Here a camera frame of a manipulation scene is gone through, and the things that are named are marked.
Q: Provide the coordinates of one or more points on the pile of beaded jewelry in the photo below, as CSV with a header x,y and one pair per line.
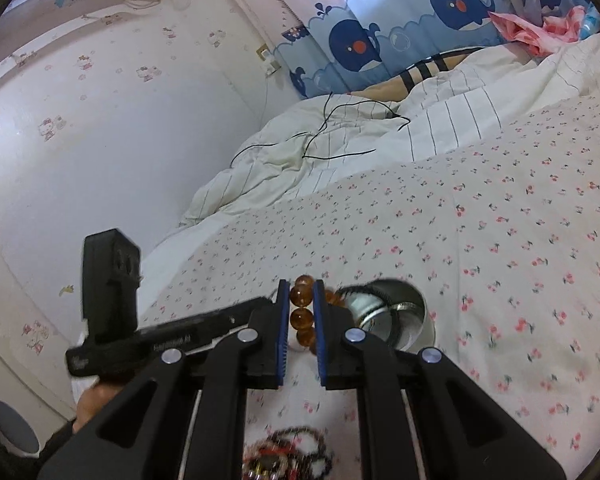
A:
x,y
285,452

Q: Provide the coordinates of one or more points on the wall socket with charger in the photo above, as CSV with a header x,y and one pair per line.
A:
x,y
269,60

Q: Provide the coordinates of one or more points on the floral bed sheet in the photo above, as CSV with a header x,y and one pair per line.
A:
x,y
480,270

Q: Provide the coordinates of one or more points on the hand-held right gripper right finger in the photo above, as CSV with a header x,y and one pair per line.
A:
x,y
319,340

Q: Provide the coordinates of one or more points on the blue whale print curtain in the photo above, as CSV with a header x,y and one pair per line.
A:
x,y
405,20

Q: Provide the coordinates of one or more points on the round metal tin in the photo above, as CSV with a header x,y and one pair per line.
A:
x,y
410,317

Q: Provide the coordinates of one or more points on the white striped duvet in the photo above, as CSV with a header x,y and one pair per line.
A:
x,y
330,150

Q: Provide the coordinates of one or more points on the pink cloth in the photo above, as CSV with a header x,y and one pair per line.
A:
x,y
535,27

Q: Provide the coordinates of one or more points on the white object with grey disc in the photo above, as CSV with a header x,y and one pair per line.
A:
x,y
7,425

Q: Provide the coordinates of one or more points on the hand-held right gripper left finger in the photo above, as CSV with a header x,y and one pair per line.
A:
x,y
281,340

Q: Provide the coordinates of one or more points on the person's left hand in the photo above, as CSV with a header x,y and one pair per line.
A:
x,y
92,407

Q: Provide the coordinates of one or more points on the beige pillow with black stripes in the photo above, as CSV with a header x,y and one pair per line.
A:
x,y
430,72

